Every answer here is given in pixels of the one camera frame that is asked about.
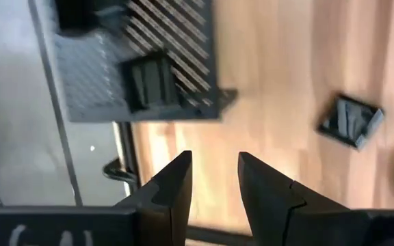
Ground black curved table handle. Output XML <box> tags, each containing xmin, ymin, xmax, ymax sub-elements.
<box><xmin>102</xmin><ymin>157</ymin><xmax>138</xmax><ymax>186</ymax></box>

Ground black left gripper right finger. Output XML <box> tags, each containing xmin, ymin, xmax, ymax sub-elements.
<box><xmin>237</xmin><ymin>151</ymin><xmax>394</xmax><ymax>246</ymax></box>

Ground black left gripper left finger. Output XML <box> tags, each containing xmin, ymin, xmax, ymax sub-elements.
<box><xmin>0</xmin><ymin>150</ymin><xmax>194</xmax><ymax>246</ymax></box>

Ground black perforated metal shelf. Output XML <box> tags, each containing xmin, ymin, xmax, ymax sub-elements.
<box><xmin>53</xmin><ymin>0</ymin><xmax>239</xmax><ymax>123</ymax></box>

